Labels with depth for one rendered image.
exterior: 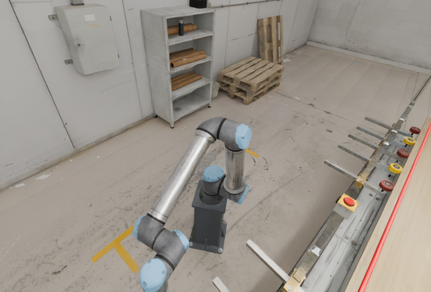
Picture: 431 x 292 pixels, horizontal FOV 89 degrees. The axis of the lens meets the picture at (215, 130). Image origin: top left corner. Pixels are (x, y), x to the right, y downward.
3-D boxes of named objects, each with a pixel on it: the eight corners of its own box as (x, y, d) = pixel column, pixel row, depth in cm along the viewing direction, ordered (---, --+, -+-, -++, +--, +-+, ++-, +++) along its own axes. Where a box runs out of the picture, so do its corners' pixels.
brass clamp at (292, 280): (279, 289, 107) (282, 285, 104) (294, 269, 114) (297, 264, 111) (290, 301, 103) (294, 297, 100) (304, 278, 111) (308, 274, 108)
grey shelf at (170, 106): (154, 117, 359) (140, 9, 265) (193, 98, 415) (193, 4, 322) (172, 128, 337) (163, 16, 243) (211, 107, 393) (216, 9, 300)
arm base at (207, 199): (196, 202, 167) (196, 194, 161) (202, 183, 182) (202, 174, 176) (221, 207, 165) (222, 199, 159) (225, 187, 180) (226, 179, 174)
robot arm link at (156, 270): (172, 264, 78) (153, 294, 71) (174, 278, 85) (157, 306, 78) (152, 250, 81) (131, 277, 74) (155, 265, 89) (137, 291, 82)
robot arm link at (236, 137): (228, 181, 169) (228, 110, 113) (249, 191, 163) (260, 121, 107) (219, 198, 161) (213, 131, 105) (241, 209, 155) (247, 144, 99)
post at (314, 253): (283, 291, 119) (311, 249, 90) (286, 285, 121) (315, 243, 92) (288, 296, 117) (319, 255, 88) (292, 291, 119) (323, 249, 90)
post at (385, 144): (352, 188, 175) (383, 142, 146) (353, 185, 177) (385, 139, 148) (356, 190, 173) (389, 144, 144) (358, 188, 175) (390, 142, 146)
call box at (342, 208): (331, 211, 105) (338, 201, 101) (337, 202, 109) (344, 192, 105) (346, 221, 101) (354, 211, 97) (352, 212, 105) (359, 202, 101)
